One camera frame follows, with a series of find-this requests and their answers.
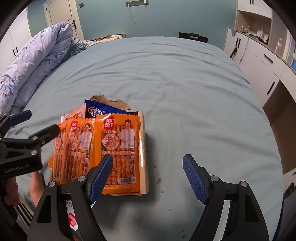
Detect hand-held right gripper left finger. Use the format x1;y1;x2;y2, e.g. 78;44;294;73
26;154;113;241

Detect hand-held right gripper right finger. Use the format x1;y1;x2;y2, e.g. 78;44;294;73
183;154;270;241

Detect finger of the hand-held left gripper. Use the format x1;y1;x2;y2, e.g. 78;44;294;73
14;124;61;156
0;110;32;137

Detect pink snack packet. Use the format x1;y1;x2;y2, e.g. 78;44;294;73
60;104;87;124

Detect person's left hand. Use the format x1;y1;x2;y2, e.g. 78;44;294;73
0;176;20;208

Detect person's bare leg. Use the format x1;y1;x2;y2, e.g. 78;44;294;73
29;172;46;207

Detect white red snack packet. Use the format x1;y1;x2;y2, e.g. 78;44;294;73
66;200;79;231

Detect blue floral duvet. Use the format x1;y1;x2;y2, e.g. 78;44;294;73
0;22;78;110

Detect blue snack packet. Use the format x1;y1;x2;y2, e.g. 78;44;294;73
84;99;130;119

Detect brown cardboard flap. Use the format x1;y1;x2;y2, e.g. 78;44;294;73
90;94;132;111

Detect white wardrobe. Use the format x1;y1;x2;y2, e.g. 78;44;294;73
0;8;33;77

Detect black chair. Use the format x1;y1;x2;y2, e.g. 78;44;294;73
274;182;296;241

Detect large brown cardboard box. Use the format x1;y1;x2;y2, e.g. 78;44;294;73
262;80;296;175

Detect white door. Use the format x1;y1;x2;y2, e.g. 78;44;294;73
45;0;85;40

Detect white cabinet unit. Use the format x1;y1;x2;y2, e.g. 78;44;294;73
222;0;296;106

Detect yellow cable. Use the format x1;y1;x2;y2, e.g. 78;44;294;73
129;4;149;37

